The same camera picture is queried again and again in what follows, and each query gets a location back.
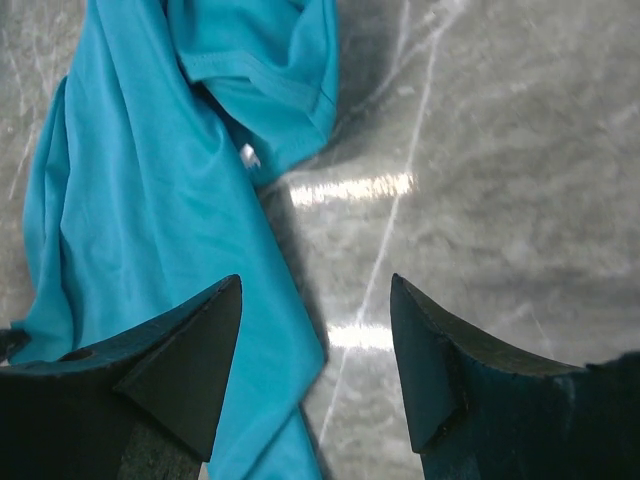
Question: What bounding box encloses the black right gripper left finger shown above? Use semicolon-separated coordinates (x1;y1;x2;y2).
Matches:
1;275;242;479

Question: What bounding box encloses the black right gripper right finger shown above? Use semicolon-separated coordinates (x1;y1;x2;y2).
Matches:
390;275;639;479

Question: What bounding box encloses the teal t shirt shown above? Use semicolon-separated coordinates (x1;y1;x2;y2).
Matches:
16;1;339;479

